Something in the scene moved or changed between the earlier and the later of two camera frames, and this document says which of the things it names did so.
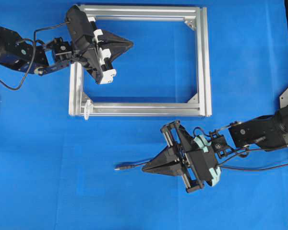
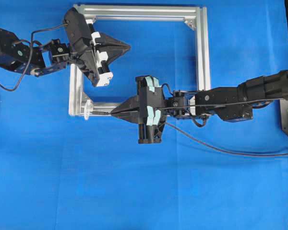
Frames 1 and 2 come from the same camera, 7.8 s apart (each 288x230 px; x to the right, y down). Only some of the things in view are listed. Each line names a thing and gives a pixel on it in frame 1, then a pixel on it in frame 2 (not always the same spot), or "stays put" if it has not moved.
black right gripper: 199,164 -> 150,113
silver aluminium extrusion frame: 201,107 stays put
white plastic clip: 88,108 stays put
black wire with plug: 126,166 -> 230,150
